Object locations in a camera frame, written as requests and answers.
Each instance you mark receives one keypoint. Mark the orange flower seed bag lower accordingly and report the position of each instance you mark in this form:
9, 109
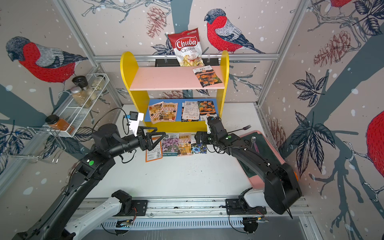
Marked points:
206, 109

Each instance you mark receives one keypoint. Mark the orange flower seed bag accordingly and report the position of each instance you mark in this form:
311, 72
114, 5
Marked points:
207, 76
206, 109

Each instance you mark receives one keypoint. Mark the chrome wire hook rack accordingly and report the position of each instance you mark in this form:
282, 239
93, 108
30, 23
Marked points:
32, 144

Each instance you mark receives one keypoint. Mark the orange white seed bag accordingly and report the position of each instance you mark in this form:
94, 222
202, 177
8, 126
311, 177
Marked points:
155, 154

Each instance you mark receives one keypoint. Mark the market stall seed bag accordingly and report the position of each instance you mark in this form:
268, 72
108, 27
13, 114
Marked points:
184, 145

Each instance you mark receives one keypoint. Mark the black plastic fork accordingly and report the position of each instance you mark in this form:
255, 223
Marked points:
242, 129

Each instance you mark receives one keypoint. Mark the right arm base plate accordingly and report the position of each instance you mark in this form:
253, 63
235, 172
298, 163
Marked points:
238, 207

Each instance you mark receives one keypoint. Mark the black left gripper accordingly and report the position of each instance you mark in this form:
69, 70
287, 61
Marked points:
147, 144

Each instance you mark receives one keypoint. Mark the white text seed bag lower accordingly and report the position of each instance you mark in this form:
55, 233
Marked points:
190, 111

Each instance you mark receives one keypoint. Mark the orange flower seed bag top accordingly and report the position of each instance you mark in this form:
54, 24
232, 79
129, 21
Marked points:
207, 76

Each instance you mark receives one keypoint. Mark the silver lid spice jar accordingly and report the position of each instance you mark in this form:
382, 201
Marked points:
81, 97

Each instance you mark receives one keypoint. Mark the pink tray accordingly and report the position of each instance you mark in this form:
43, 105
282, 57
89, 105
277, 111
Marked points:
256, 182

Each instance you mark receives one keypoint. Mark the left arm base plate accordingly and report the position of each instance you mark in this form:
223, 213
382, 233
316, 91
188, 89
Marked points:
134, 208

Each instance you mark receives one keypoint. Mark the purple flower seed bag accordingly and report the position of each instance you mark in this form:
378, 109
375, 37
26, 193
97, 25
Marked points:
170, 145

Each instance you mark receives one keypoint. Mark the blue flower seed bag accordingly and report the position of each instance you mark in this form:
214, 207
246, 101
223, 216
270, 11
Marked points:
197, 148

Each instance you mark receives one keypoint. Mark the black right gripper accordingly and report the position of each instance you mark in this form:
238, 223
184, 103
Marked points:
203, 135

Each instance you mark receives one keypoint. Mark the white wire spice rack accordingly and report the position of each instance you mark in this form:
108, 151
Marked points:
74, 114

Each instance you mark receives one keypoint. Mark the black wall bracket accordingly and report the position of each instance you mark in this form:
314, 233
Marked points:
175, 63

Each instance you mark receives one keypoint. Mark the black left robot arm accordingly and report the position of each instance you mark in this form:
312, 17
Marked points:
53, 225

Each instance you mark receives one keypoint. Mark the red Chuba chips bag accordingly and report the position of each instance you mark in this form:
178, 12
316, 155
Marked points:
187, 48

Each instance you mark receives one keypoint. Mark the orange sauce jar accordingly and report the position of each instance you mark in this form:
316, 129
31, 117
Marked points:
58, 123

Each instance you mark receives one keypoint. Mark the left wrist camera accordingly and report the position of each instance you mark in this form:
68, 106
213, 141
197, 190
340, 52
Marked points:
134, 119

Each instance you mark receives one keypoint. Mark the clear spice jar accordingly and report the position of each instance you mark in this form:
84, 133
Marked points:
99, 83

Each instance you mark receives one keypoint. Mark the black lid spice jar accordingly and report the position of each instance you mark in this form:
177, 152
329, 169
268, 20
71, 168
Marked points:
82, 82

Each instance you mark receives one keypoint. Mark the market stall bag lower left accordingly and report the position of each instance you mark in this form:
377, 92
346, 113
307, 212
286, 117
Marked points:
155, 112

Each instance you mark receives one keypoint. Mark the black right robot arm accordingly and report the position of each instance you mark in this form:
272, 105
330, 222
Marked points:
281, 185

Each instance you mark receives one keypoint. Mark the yellow two-tier shelf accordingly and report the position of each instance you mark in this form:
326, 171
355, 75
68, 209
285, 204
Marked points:
139, 81

